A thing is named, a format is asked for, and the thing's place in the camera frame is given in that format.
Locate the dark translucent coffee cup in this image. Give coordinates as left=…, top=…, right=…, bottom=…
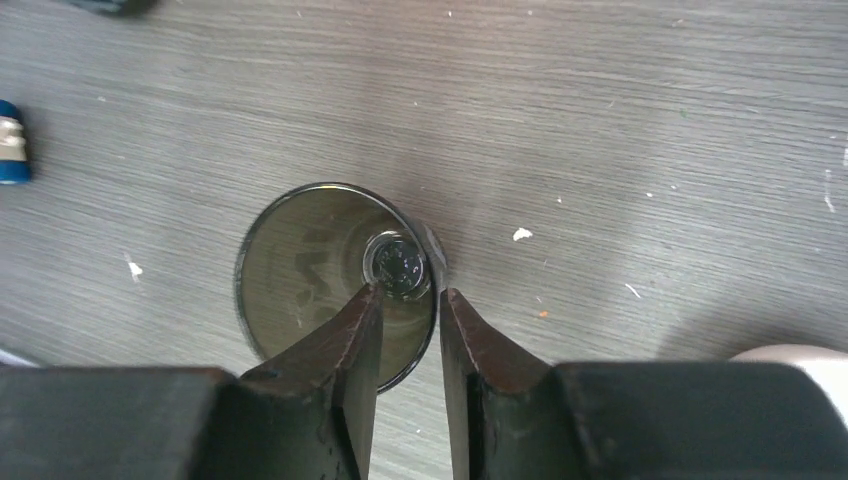
left=234, top=182, right=448, bottom=393

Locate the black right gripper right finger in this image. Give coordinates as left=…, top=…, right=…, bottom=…
left=440, top=289, right=564, bottom=479

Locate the black cup stack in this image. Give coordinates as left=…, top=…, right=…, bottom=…
left=66, top=0, right=160, bottom=17

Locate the white lid stack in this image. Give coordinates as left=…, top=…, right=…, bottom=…
left=728, top=343, right=848, bottom=432

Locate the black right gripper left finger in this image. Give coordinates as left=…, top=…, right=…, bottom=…
left=241, top=284, right=383, bottom=479

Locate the blue red toy car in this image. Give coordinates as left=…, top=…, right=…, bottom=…
left=1, top=100, right=32, bottom=185

